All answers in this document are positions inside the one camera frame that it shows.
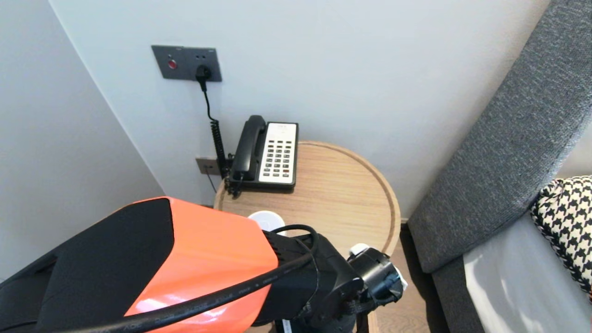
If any white round puck lamp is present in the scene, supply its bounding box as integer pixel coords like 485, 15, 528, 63
247, 210, 287, 236

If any round wooden side table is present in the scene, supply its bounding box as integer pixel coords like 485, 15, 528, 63
214, 141, 402, 264

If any white bed sheet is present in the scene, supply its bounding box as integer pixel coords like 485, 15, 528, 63
462, 210, 592, 333

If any black and white desk telephone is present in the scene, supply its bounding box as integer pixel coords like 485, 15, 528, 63
230, 122, 300, 191

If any black telephone handset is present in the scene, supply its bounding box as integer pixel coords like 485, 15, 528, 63
231, 115, 267, 182

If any grey upholstered headboard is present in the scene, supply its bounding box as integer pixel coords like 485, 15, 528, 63
407, 0, 592, 274

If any houndstooth black white pillow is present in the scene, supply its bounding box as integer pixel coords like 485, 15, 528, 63
528, 175, 592, 304

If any black braided left wrist cable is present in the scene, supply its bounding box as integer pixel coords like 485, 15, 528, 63
342, 296, 398, 317

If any grey upholstered bed frame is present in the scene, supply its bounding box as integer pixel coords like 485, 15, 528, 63
430, 256, 487, 333

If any black coiled handset cord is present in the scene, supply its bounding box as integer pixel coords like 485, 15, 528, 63
224, 173, 246, 199

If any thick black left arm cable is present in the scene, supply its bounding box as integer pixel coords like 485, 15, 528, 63
46, 224, 320, 333

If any beige low wall socket plate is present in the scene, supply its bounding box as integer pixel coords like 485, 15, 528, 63
195, 157, 222, 176

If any black coiled power cable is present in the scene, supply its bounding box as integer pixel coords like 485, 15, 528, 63
197, 66, 231, 179

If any grey wall power socket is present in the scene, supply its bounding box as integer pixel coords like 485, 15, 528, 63
183, 47, 223, 83

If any grey wall switch panel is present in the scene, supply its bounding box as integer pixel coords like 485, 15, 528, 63
152, 45, 187, 80

